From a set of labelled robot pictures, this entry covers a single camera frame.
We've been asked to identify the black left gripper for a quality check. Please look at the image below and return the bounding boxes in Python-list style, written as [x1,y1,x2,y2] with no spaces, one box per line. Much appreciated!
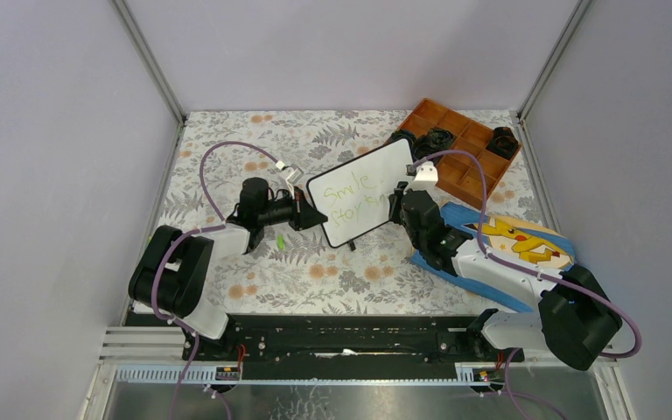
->
[258,186,328,232]

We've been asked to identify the white whiteboard black frame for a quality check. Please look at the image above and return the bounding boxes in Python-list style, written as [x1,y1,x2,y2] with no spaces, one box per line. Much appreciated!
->
[306,138,413,248]

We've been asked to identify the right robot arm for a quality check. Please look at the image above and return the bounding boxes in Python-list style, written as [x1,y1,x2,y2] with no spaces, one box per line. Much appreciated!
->
[388,182,633,371]

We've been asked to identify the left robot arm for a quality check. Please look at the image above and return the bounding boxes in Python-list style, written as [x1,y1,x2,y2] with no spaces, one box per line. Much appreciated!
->
[128,178,328,360]

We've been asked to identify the black rings middle compartment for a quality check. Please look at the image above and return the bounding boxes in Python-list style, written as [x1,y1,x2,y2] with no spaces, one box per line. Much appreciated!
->
[414,127,458,160]

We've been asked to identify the floral tablecloth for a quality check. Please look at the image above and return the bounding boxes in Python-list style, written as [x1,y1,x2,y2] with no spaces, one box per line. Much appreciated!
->
[133,109,546,317]

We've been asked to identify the blue Pikachu cloth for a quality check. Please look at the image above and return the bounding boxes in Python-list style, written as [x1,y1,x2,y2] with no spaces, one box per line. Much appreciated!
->
[410,215,575,312]

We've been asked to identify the black rings right compartment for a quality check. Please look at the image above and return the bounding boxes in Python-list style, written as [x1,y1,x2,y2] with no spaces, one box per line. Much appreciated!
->
[486,126,519,161]

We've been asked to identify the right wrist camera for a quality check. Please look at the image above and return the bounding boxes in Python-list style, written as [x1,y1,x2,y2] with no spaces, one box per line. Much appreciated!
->
[406,161,439,191]

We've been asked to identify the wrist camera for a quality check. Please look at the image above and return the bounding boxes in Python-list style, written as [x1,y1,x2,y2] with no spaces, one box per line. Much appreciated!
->
[274,160,304,200]
[406,161,439,191]

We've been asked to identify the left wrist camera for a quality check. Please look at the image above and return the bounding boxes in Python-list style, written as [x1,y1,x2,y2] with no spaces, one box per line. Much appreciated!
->
[274,160,304,200]

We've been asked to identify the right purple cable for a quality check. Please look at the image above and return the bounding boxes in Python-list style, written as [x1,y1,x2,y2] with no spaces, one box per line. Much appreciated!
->
[411,150,643,359]

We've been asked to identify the purple cable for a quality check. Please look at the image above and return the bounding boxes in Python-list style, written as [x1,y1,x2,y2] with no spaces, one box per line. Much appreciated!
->
[411,150,643,359]
[151,141,279,420]

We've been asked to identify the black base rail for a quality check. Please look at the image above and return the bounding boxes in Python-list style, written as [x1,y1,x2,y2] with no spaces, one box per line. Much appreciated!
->
[124,312,540,384]

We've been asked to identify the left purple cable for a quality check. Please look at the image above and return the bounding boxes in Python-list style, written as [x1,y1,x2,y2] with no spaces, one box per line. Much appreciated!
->
[151,141,279,420]

